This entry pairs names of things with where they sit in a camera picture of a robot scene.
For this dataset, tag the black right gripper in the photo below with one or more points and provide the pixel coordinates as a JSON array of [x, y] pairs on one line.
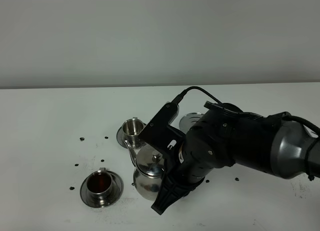
[[188, 158]]

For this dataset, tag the stainless steel teapot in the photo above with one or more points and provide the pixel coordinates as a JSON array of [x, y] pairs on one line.
[[149, 170]]

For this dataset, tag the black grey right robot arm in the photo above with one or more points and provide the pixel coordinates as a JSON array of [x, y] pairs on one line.
[[280, 145]]

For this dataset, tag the steel teapot saucer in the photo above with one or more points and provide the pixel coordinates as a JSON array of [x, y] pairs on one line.
[[188, 120]]

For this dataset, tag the far stainless steel teacup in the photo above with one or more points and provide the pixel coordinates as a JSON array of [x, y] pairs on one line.
[[134, 120]]

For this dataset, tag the stainless steel teacup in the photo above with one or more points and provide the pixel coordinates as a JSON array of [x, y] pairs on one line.
[[99, 182], [134, 120]]

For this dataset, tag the near stainless steel teacup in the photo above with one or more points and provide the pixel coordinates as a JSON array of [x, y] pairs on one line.
[[99, 182]]

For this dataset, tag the near steel saucer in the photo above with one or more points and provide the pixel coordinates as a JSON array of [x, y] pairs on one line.
[[101, 201]]

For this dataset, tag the far steel saucer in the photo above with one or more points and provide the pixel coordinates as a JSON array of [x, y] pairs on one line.
[[130, 132]]

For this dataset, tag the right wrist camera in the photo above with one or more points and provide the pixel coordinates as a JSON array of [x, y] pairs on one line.
[[166, 115]]

